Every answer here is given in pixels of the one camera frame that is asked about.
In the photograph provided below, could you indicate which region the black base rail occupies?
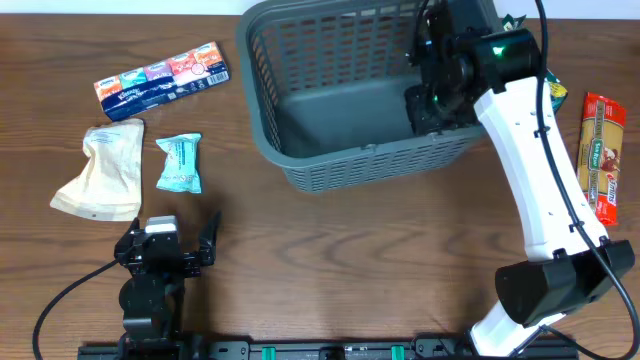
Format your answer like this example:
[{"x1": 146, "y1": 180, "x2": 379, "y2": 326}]
[{"x1": 77, "y1": 333, "x2": 581, "y2": 360}]

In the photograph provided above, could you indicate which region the green Nescafe coffee bag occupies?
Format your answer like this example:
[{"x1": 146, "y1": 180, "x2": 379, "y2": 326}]
[{"x1": 502, "y1": 14, "x2": 568, "y2": 113}]

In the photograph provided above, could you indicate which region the beige paper pouch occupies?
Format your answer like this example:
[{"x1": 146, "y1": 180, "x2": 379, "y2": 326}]
[{"x1": 50, "y1": 118, "x2": 145, "y2": 222}]

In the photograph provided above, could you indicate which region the grey plastic basket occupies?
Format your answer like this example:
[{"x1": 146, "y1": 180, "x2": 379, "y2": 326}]
[{"x1": 236, "y1": 0, "x2": 485, "y2": 193}]

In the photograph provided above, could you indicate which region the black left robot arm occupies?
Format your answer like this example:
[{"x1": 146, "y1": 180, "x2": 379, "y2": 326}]
[{"x1": 114, "y1": 213, "x2": 221, "y2": 342}]

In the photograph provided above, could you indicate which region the red spaghetti packet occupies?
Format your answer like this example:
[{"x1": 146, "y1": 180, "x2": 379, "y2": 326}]
[{"x1": 576, "y1": 92, "x2": 627, "y2": 226}]

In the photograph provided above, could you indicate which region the light blue snack packet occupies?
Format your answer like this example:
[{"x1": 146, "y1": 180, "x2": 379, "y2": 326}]
[{"x1": 156, "y1": 133, "x2": 202, "y2": 194}]

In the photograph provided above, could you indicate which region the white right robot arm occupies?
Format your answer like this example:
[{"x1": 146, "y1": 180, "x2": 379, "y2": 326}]
[{"x1": 405, "y1": 1, "x2": 639, "y2": 359}]

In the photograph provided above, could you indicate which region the Kleenex tissue multipack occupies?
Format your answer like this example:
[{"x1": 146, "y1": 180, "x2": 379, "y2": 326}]
[{"x1": 94, "y1": 42, "x2": 231, "y2": 122}]

